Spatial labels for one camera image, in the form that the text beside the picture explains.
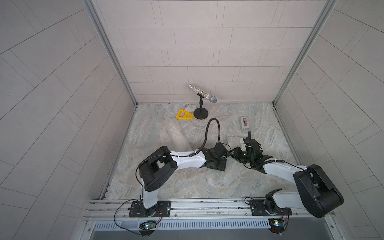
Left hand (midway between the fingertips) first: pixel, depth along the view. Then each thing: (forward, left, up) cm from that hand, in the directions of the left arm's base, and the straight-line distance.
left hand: (224, 165), depth 86 cm
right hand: (+7, -3, +2) cm, 8 cm away
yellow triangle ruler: (+37, +26, +1) cm, 46 cm away
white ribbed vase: (+12, +25, +6) cm, 29 cm away
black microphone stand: (+39, +13, +2) cm, 41 cm away
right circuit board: (-28, -22, 0) cm, 35 cm away
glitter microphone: (+32, +6, +23) cm, 40 cm away
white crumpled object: (+43, +21, +3) cm, 48 cm away
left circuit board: (-28, +37, +3) cm, 46 cm away
